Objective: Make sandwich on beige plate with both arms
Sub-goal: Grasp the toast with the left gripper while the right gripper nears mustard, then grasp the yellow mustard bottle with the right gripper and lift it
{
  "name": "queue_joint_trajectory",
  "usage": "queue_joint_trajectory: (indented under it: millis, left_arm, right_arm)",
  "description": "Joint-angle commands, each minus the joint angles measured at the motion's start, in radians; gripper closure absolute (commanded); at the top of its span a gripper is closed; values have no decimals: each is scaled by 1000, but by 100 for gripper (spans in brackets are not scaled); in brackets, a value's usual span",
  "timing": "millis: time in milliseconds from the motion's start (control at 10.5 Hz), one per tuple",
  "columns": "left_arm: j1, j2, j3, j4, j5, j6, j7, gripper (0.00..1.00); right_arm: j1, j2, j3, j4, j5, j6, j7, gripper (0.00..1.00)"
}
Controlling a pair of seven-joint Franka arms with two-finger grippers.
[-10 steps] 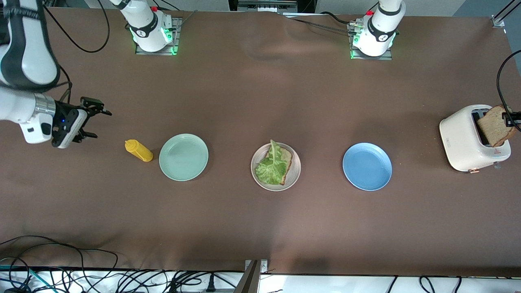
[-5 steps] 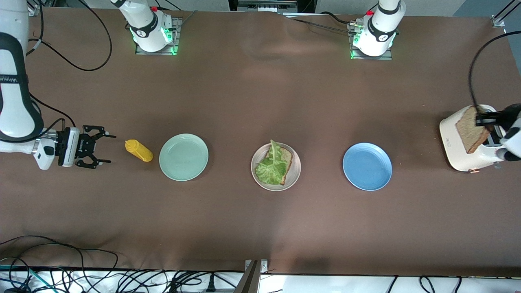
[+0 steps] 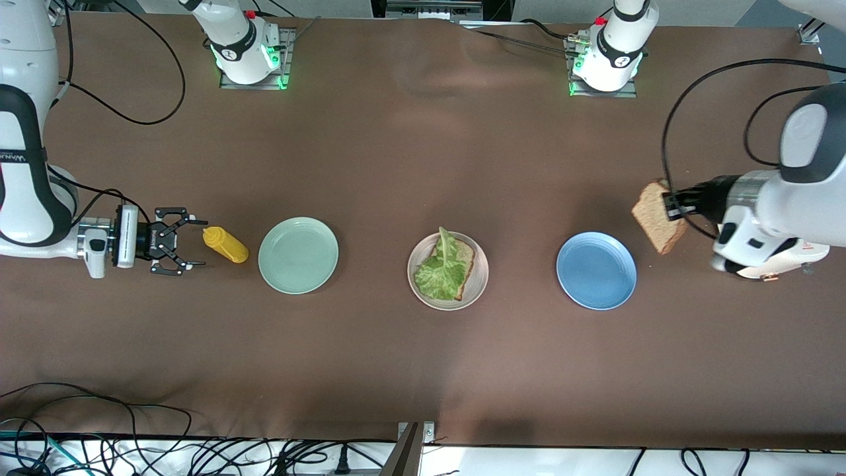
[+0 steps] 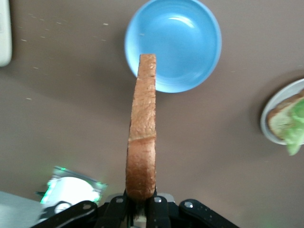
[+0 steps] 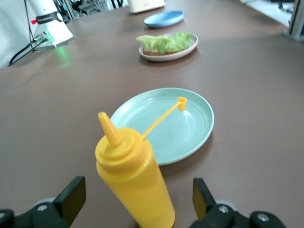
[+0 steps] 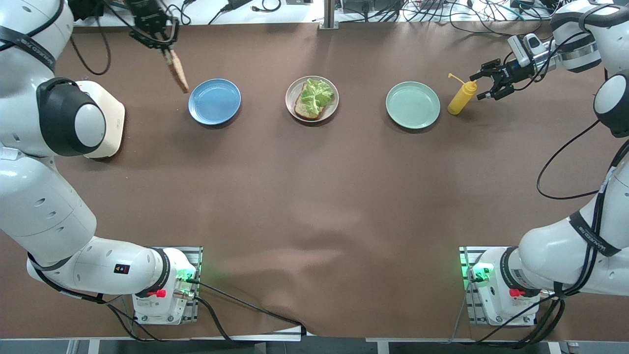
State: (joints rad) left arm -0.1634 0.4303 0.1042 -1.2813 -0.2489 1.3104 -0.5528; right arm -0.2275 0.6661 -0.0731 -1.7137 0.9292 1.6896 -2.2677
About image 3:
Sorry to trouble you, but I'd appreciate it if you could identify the brown bread slice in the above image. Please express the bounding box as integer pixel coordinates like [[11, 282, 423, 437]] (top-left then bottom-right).
[[631, 180, 689, 256]]

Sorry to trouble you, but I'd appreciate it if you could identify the bread slice with torn corner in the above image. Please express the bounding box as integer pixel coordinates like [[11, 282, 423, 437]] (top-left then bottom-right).
[[430, 238, 477, 301]]

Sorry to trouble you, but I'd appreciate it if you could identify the green lettuce leaf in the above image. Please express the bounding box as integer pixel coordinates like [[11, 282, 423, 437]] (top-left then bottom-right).
[[414, 227, 471, 301]]

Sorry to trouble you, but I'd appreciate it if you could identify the blue plate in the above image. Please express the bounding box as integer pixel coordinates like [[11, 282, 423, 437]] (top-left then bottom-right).
[[556, 231, 638, 311]]

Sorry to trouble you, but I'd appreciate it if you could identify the mint green plate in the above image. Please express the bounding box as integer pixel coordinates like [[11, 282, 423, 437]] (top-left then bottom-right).
[[258, 217, 340, 295]]

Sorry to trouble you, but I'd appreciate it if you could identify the beige plate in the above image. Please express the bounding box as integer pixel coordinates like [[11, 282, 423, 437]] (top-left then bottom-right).
[[407, 231, 490, 311]]

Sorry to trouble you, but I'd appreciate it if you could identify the yellow mustard squeeze bottle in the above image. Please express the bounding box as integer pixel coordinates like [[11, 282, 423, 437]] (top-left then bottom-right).
[[202, 226, 250, 264]]

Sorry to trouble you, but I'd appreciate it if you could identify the white toaster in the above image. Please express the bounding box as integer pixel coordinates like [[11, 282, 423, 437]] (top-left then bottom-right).
[[734, 239, 831, 282]]

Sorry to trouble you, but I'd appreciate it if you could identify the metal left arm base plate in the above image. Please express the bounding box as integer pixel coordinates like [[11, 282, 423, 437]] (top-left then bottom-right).
[[565, 36, 639, 99]]

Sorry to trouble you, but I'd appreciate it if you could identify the thin black cable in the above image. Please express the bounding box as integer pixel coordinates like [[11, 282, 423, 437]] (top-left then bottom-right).
[[0, 382, 192, 457]]

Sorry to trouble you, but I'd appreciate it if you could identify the aluminium frame post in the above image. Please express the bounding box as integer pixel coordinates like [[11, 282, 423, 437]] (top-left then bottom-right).
[[796, 17, 846, 46]]

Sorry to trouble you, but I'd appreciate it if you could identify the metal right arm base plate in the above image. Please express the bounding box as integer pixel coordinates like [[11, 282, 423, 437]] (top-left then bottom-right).
[[219, 28, 295, 90]]

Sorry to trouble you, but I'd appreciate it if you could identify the grey cable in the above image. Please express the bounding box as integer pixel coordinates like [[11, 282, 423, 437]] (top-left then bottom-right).
[[459, 23, 577, 55]]

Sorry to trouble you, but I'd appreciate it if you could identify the grey metal post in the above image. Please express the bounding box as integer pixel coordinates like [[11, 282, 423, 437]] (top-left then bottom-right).
[[390, 421, 437, 476]]

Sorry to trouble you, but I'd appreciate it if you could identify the metal bracket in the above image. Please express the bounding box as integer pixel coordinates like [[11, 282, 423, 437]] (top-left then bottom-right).
[[385, 0, 484, 20]]

